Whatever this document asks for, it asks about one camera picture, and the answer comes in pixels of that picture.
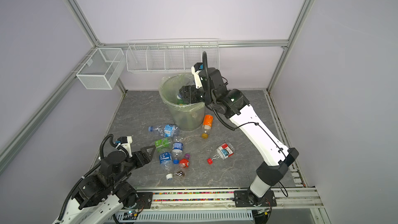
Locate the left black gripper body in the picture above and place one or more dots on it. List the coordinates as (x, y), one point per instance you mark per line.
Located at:
(131, 163)

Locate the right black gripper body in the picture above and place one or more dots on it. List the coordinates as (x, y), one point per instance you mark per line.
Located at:
(212, 99)

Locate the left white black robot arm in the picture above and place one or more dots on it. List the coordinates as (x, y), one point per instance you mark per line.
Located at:
(104, 191)

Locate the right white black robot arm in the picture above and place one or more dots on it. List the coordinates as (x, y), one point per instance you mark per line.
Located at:
(235, 112)

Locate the green-lined mesh waste bin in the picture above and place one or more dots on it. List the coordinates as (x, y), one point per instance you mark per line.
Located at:
(188, 116)

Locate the blue label bottle lower left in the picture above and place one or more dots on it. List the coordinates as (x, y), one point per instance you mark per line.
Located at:
(166, 163)

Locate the light green label bottle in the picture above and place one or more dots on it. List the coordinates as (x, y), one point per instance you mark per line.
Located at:
(164, 145)

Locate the blue label bottle blue cap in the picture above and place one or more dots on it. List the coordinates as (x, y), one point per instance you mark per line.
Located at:
(177, 151)

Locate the orange label bottle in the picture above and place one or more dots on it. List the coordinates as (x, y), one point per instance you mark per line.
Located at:
(207, 126)

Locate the crushed light blue label bottle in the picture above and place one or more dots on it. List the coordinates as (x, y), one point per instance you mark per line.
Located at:
(165, 130)

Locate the red cap cola bottle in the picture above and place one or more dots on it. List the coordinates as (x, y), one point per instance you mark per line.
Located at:
(182, 168)

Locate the small purple cap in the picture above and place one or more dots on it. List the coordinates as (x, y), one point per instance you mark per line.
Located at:
(187, 156)

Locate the red label scenic bottle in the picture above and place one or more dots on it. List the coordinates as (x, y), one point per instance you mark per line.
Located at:
(224, 151)

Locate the small white mesh basket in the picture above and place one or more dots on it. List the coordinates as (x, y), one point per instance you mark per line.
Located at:
(102, 69)

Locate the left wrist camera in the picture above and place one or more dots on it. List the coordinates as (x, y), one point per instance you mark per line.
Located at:
(125, 142)

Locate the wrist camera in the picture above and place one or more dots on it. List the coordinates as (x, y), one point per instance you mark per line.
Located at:
(195, 70)
(125, 142)

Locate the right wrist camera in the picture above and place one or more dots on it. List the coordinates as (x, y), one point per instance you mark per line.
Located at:
(195, 70)

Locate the long white wire basket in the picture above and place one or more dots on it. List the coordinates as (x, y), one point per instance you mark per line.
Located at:
(170, 55)

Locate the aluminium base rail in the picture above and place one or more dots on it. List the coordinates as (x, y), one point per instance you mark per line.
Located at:
(212, 199)

